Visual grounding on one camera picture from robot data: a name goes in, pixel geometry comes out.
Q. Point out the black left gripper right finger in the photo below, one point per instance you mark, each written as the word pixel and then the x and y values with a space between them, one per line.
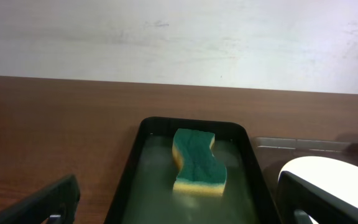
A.
pixel 295 193

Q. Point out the white plate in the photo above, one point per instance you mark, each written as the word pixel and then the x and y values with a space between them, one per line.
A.
pixel 338 178

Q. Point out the brown serving tray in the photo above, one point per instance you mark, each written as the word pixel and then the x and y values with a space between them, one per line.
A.
pixel 273 153

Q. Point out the green and yellow sponge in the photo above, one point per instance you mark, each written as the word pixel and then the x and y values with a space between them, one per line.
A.
pixel 199 172

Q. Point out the black water tray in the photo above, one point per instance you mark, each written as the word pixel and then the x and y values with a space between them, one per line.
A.
pixel 145 191

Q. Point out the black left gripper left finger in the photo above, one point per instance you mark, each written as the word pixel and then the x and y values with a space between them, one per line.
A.
pixel 55 203

